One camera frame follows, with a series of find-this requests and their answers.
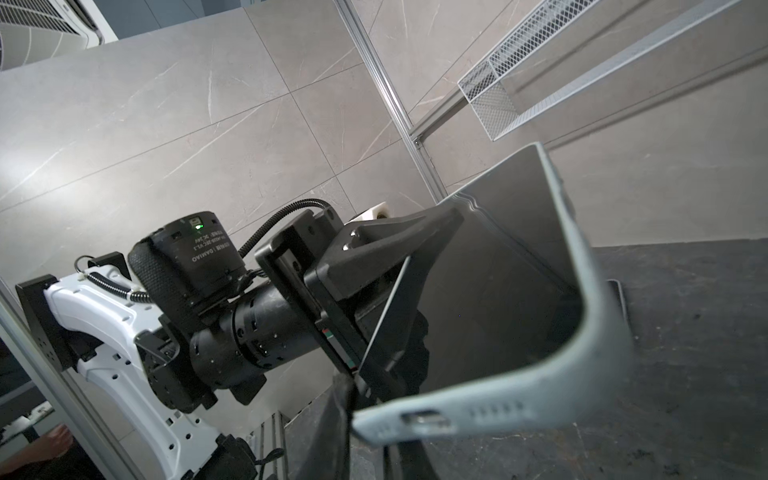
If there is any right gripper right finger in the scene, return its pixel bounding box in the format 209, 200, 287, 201
383, 441, 440, 480

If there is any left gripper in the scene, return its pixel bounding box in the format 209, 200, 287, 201
256, 204, 464, 402

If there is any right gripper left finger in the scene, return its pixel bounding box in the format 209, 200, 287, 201
294, 374, 357, 480

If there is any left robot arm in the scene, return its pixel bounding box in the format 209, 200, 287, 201
16, 199, 463, 479

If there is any black phone far left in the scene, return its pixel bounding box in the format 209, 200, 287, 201
607, 279, 631, 326

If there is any ceiling air conditioner unit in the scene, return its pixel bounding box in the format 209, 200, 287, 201
1, 0, 118, 71

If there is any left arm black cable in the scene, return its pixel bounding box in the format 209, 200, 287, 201
238, 197, 334, 259

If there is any white wire mesh basket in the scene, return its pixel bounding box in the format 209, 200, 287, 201
458, 1, 738, 142

